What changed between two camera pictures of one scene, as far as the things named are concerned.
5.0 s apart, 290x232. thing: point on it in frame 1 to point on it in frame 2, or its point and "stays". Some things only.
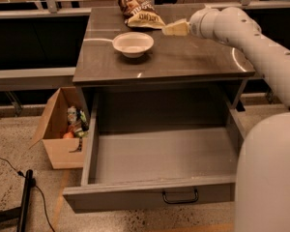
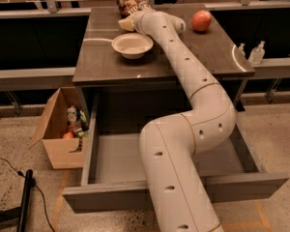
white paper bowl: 133,44 stays
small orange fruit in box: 68,135 stays
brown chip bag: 137,10 stays
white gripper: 195,25 to 137,22
